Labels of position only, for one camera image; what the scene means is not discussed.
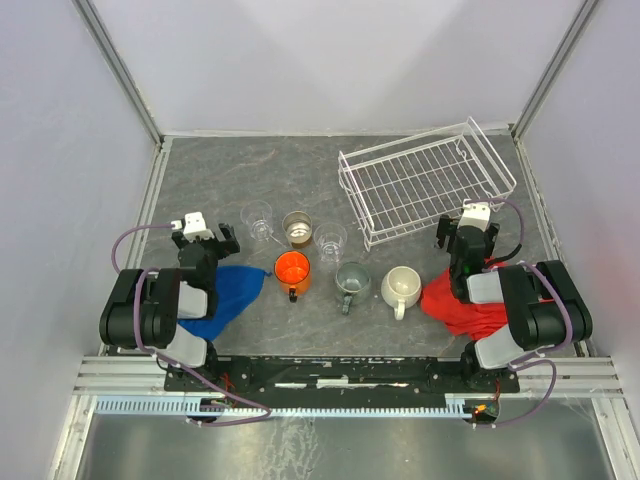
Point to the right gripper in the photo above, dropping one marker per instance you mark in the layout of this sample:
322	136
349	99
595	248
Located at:
445	230

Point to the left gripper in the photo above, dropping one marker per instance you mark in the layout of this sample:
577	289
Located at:
220	241

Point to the clear plastic cup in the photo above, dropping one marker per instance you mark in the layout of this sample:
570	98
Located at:
330	239
257	216

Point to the white wire dish rack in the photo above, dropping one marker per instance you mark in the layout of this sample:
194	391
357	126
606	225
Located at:
403	186

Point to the steel tin cup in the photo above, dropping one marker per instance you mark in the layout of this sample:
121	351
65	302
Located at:
298	227

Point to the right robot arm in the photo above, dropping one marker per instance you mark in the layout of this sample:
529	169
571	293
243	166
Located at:
513	314

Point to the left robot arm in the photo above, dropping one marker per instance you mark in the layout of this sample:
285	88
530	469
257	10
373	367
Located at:
142	311

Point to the blue cloth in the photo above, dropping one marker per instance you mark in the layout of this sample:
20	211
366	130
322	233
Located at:
237	287

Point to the orange enamel mug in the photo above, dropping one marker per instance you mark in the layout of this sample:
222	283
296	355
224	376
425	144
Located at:
292	270

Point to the cream ceramic mug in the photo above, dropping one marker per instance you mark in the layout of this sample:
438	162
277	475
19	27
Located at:
400	289

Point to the red cloth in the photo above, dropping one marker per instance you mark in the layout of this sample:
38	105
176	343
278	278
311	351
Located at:
478	321

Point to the grey-green glazed mug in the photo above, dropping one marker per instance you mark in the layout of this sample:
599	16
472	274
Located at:
354	283

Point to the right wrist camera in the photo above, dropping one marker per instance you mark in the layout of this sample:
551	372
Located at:
475	214

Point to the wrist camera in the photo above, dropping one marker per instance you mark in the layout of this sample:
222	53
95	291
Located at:
196	223
475	214

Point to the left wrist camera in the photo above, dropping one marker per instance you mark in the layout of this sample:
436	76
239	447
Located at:
196	223

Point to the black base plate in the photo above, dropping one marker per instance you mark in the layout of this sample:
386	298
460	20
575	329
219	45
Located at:
279	381

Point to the blue cable duct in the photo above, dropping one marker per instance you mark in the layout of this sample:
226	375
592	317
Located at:
197	407

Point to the aluminium frame rail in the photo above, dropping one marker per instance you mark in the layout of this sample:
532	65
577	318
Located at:
577	377

